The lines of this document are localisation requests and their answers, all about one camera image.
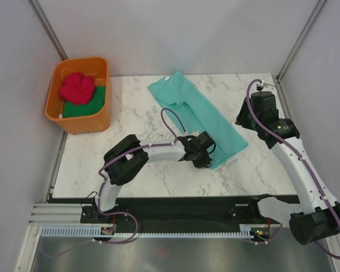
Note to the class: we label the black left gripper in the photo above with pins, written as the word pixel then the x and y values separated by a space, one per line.
pixel 204 163

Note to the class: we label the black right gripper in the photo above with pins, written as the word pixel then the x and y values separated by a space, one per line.
pixel 242 118

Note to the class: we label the teal t shirt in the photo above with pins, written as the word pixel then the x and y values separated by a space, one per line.
pixel 196 113

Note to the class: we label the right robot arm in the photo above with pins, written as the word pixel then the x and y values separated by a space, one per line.
pixel 317 216

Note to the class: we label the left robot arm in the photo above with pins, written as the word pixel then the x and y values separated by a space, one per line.
pixel 126 159

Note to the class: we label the orange plastic bin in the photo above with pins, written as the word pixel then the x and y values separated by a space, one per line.
pixel 98 68

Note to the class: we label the green t shirt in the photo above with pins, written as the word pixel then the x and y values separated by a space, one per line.
pixel 94 106

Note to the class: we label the red t shirt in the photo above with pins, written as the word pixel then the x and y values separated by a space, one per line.
pixel 77 88

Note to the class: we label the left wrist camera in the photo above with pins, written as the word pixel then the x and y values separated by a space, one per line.
pixel 206 142

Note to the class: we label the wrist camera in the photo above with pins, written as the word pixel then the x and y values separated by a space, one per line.
pixel 262 85
pixel 206 142

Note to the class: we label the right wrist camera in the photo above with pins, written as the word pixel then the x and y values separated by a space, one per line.
pixel 262 85

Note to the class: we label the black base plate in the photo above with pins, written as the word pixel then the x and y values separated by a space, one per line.
pixel 179 214

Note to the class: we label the right aluminium frame post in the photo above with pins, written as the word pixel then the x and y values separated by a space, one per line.
pixel 312 19

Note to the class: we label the aluminium frame post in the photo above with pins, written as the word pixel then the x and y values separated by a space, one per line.
pixel 312 19
pixel 46 25

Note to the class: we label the white slotted cable duct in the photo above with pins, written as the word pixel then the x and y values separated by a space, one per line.
pixel 102 232

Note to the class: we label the aluminium rail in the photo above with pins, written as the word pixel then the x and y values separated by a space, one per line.
pixel 55 214

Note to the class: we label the left aluminium frame post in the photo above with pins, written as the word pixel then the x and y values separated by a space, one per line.
pixel 46 25

